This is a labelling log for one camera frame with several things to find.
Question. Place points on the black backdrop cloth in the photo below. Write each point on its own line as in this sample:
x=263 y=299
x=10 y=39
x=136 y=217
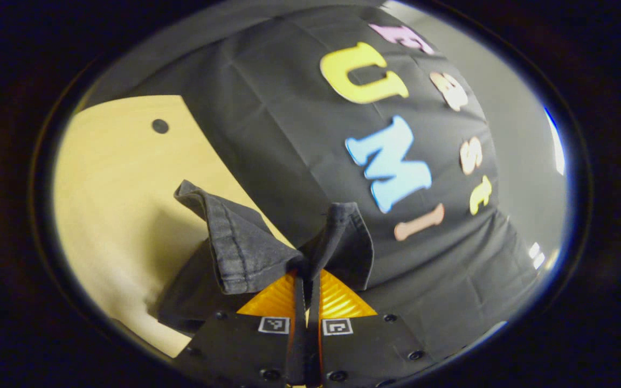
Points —
x=289 y=134

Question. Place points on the black jeans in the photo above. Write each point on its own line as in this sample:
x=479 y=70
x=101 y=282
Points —
x=240 y=253

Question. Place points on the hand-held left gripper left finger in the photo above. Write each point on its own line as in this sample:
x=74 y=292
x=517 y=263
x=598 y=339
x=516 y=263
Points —
x=297 y=345

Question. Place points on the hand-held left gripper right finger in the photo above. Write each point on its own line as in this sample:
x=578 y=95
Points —
x=315 y=345

